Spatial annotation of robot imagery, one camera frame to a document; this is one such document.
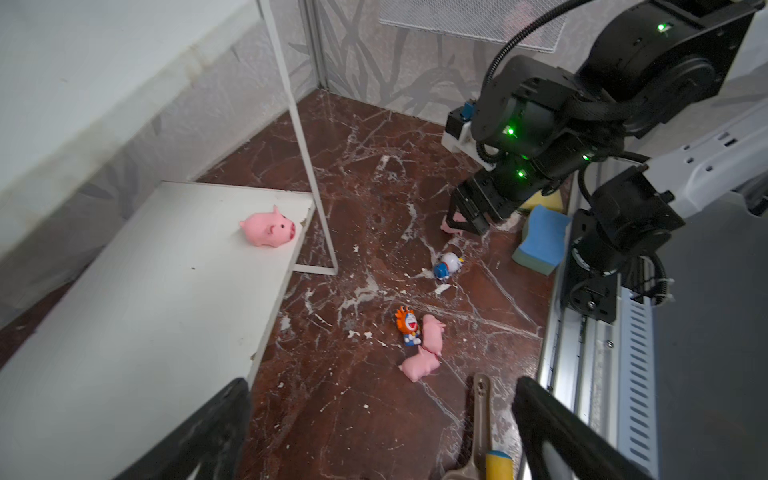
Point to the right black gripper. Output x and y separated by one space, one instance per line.
544 123

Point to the blue sponge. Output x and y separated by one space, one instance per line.
543 245

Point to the yellow sponge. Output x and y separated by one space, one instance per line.
553 202

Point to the pink toy in basket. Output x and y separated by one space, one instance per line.
520 15

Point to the aluminium front rail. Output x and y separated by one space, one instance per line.
605 373

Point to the brown slotted spatula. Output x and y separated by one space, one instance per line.
481 440

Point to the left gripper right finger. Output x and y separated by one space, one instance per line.
558 445

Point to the orange blue cat figurine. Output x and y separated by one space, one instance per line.
407 324

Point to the pink pig toy pair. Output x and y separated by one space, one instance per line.
432 334
419 365

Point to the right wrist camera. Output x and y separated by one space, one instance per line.
462 132

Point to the pink pig toy pair lower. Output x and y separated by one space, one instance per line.
419 365

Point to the pink pig toy pair upper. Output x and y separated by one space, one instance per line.
432 334

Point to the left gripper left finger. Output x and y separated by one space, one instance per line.
208 445

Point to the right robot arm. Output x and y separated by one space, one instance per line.
655 58

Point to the white blue small figurine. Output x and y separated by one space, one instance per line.
448 264

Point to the white two-tier shelf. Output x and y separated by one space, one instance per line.
109 112

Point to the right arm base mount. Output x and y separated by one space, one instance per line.
584 290

